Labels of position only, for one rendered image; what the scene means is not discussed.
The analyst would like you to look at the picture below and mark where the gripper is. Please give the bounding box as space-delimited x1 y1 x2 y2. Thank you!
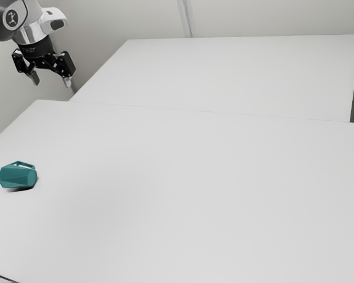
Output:
11 35 77 88

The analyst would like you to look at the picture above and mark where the teal faceted mug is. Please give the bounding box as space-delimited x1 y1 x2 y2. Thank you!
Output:
0 160 38 190

